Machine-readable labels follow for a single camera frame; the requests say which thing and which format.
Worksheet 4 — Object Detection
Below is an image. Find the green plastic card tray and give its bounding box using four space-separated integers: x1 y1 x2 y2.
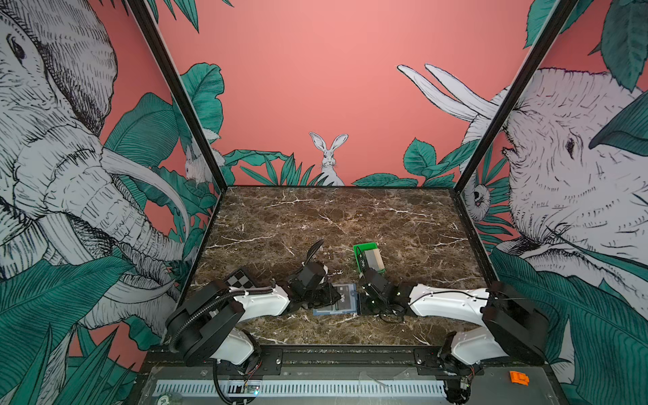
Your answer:
353 242 379 275

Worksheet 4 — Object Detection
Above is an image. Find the black left frame post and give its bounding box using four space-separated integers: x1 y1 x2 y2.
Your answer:
128 0 228 194

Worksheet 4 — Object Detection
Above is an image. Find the black white checkerboard plate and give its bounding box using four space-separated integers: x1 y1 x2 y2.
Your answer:
224 268 257 290

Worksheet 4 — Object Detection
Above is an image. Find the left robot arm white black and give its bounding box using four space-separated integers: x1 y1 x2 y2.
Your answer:
165 262 342 375

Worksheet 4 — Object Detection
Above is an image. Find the blue leather card holder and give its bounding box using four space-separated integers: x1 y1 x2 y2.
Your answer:
313 283 359 317

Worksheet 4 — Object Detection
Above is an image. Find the black frame post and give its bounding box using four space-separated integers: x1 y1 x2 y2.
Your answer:
453 0 578 194
128 0 228 194

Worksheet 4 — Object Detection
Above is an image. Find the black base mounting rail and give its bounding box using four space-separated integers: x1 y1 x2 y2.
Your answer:
142 345 528 378

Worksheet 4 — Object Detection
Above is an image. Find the black right frame post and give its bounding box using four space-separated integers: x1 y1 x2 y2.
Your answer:
453 0 578 194

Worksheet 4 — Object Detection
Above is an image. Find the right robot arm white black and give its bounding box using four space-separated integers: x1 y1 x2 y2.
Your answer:
360 268 549 374

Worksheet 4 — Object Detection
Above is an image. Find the white slotted cable duct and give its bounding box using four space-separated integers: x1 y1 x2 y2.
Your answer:
152 380 446 398

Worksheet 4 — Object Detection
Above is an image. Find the orange connector clip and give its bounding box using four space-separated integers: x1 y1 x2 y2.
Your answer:
509 371 530 386

